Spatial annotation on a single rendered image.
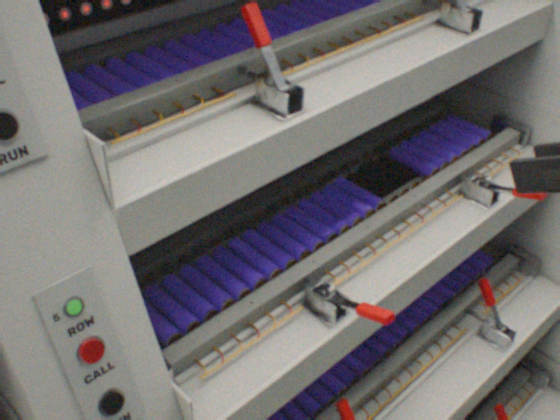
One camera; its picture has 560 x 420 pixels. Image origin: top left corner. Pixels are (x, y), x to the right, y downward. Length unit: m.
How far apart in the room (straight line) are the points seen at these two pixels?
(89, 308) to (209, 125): 0.18
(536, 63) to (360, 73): 0.33
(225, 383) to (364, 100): 0.27
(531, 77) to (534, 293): 0.30
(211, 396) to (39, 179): 0.24
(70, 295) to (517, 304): 0.67
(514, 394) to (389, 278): 0.46
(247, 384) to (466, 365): 0.37
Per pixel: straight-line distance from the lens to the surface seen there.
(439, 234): 0.74
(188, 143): 0.51
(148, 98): 0.53
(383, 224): 0.70
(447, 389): 0.84
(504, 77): 0.93
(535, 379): 1.12
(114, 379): 0.48
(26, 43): 0.42
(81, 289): 0.45
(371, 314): 0.58
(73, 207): 0.44
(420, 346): 0.84
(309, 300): 0.63
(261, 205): 0.72
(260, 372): 0.58
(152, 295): 0.63
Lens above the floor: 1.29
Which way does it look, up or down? 22 degrees down
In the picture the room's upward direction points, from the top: 14 degrees counter-clockwise
